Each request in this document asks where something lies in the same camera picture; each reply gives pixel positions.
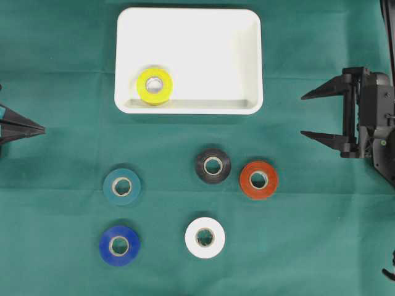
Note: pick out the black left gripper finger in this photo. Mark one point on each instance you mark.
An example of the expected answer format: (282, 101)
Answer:
(8, 134)
(9, 116)

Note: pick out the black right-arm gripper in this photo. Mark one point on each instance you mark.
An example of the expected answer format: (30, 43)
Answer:
(368, 116)

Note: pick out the red tape roll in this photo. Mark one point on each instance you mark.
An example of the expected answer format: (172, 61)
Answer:
(269, 177)

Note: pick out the teal tape roll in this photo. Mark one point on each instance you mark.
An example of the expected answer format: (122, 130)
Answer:
(122, 174)

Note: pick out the yellow tape roll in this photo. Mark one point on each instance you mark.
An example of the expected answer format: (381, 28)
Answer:
(154, 86)

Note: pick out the white tape roll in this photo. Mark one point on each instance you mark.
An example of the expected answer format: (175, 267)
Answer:
(218, 237)

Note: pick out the black tape roll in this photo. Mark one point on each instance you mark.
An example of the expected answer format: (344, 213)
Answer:
(213, 154)

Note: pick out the white plastic case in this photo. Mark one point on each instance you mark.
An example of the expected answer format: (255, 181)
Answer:
(213, 56)

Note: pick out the blue tape roll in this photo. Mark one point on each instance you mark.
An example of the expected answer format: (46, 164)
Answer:
(106, 242)

